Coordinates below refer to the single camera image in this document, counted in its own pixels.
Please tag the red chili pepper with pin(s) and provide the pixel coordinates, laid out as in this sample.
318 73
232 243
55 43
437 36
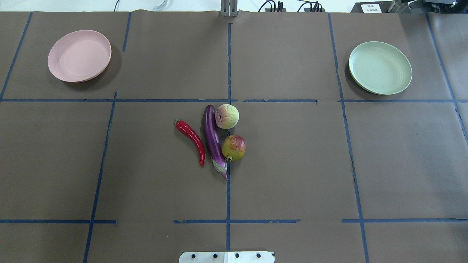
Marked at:
189 132

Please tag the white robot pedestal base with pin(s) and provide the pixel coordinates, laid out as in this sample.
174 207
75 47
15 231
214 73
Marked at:
228 257

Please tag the purple eggplant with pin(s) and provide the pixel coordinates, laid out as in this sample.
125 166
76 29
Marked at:
212 141

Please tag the aluminium frame post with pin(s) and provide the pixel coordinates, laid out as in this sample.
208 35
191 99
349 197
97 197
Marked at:
229 8

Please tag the pink plate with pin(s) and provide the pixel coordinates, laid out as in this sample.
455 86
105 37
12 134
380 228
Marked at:
79 56

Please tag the red yellow pomegranate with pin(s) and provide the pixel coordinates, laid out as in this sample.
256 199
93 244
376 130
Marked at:
233 148

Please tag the peach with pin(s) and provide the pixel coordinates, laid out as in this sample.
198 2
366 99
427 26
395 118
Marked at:
226 116

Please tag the green plate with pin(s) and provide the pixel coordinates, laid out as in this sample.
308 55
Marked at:
380 68

